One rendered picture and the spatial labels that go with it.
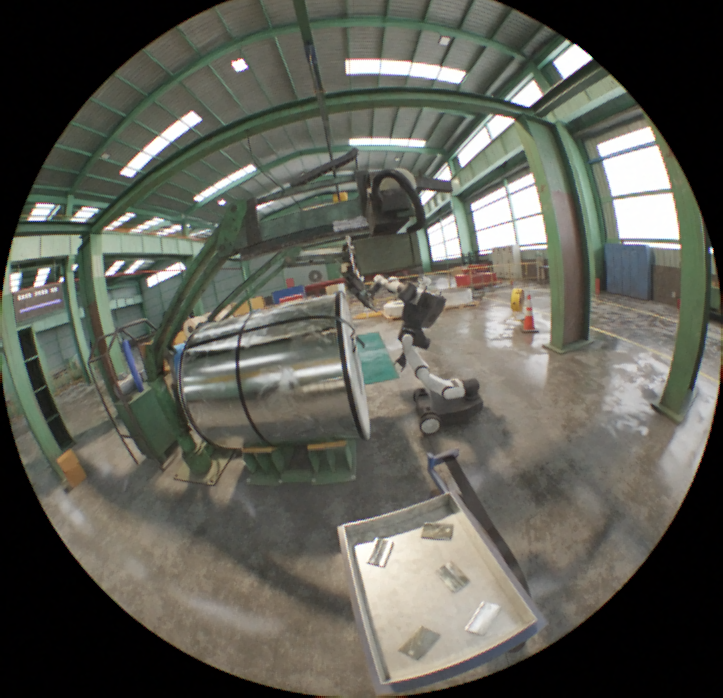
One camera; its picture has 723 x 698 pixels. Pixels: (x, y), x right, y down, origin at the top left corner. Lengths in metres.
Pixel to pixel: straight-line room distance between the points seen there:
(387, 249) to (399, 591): 0.83
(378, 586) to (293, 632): 1.15
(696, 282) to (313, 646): 3.65
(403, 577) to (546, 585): 1.22
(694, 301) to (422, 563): 2.87
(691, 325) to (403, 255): 2.80
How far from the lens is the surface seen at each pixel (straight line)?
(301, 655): 1.58
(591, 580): 1.74
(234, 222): 1.34
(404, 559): 0.50
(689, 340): 3.00
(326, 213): 1.19
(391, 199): 0.66
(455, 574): 0.48
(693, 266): 2.92
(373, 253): 0.74
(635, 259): 9.98
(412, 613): 0.47
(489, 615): 0.48
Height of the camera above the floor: 1.47
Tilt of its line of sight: 15 degrees down
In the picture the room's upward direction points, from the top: 11 degrees counter-clockwise
